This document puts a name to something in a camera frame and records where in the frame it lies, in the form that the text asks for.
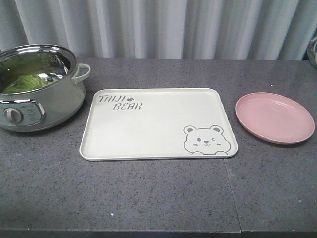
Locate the pink round plate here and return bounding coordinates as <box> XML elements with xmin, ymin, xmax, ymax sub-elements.
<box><xmin>235</xmin><ymin>92</ymin><xmax>315</xmax><ymax>145</ymax></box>

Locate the green lettuce leaf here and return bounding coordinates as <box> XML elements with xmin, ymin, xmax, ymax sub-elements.
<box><xmin>3</xmin><ymin>74</ymin><xmax>55</xmax><ymax>94</ymax></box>

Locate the white pleated curtain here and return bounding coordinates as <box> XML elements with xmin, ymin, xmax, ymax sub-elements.
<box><xmin>0</xmin><ymin>0</ymin><xmax>317</xmax><ymax>60</ymax></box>

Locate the cream bear serving tray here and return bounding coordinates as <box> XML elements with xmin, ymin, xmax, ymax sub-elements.
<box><xmin>80</xmin><ymin>88</ymin><xmax>238</xmax><ymax>161</ymax></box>

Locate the white blender appliance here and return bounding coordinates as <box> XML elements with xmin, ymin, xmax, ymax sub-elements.
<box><xmin>307</xmin><ymin>36</ymin><xmax>317</xmax><ymax>68</ymax></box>

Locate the pale green electric pot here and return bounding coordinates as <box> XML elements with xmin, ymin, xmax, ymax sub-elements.
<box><xmin>0</xmin><ymin>44</ymin><xmax>91</xmax><ymax>132</ymax></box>

